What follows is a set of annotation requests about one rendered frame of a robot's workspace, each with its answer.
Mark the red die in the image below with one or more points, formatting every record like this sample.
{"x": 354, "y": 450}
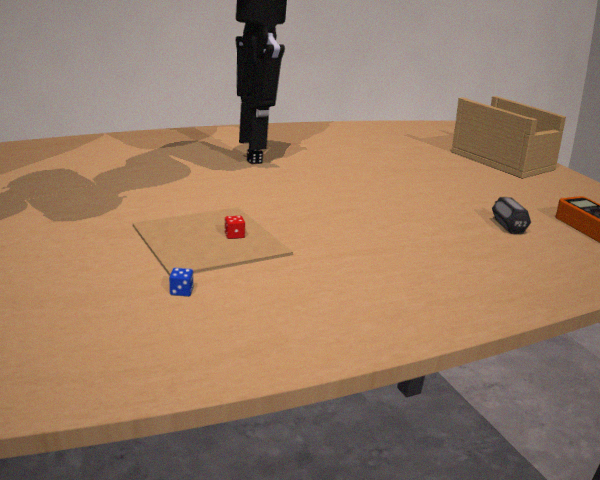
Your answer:
{"x": 234, "y": 227}

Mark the black die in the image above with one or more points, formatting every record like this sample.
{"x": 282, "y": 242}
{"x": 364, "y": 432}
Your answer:
{"x": 254, "y": 156}

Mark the orange pocket multimeter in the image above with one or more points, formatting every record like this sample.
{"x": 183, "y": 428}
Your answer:
{"x": 582, "y": 214}

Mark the tan wooden open box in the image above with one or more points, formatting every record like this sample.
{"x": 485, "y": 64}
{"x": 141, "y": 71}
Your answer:
{"x": 506, "y": 140}

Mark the blue die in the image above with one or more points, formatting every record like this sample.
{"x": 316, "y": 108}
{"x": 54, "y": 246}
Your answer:
{"x": 181, "y": 281}

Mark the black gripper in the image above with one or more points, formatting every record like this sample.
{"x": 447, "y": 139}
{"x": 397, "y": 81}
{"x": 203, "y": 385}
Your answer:
{"x": 263, "y": 52}

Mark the thin tan flat mat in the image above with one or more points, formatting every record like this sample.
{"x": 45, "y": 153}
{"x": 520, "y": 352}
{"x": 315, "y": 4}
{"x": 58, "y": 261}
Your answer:
{"x": 198, "y": 241}

